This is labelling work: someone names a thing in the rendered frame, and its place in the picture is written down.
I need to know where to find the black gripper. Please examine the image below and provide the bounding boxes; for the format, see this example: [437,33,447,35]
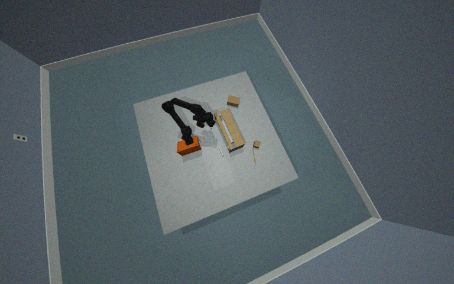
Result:
[205,120,216,127]

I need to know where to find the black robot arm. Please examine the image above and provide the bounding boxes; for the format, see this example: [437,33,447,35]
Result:
[162,98,213,146]

